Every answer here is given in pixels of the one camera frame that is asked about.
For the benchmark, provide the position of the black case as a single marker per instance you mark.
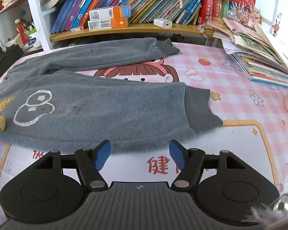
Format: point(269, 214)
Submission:
point(7, 60)

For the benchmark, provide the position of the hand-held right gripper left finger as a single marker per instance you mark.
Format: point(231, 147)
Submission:
point(102, 157)

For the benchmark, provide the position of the white wooden bookshelf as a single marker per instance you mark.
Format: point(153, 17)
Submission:
point(98, 34)

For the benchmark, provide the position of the small red white box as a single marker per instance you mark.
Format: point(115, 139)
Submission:
point(77, 29)

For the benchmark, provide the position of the white charger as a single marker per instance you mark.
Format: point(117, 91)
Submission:
point(162, 22)

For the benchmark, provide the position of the grey pants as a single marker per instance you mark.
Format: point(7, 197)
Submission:
point(110, 110)

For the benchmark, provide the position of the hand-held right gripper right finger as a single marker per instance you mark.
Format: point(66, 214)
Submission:
point(177, 158)

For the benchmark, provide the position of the pink checked printed tablecloth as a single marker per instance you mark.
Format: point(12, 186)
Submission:
point(242, 115)

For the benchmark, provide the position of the stack of magazines and booklets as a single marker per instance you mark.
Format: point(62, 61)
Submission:
point(259, 60)

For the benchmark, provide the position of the orange white blue carton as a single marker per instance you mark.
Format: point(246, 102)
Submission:
point(115, 12)

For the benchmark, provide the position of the fluffy grey sleeve trim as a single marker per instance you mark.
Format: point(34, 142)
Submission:
point(261, 214)

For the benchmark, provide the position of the colourful bead accessories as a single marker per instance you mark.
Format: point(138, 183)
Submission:
point(242, 13)

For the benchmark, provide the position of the red bottle white cap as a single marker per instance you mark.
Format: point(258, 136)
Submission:
point(21, 32)

